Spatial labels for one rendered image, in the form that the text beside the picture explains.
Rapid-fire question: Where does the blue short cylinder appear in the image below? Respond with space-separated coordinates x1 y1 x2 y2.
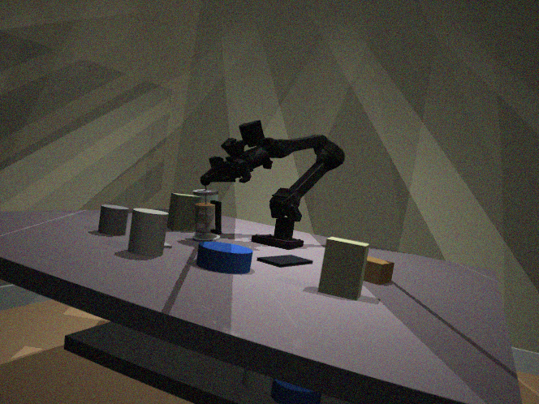
196 242 252 274
271 378 321 404

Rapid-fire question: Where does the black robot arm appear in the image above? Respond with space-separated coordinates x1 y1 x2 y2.
221 120 345 241

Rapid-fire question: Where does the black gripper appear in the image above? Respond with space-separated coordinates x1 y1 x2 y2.
201 152 255 183

